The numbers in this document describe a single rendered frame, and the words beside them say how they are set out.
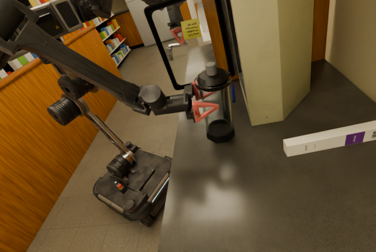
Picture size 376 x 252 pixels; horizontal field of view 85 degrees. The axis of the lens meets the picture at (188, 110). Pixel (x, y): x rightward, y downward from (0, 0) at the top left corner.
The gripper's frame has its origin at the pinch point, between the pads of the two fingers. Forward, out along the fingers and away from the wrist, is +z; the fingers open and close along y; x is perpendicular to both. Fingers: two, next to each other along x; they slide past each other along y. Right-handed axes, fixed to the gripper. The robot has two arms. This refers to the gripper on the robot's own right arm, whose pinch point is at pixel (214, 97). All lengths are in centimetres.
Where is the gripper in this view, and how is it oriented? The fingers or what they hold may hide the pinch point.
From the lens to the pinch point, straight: 64.9
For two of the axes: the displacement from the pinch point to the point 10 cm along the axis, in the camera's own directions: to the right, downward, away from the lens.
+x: 2.0, 7.8, 5.9
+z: 9.8, -1.4, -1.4
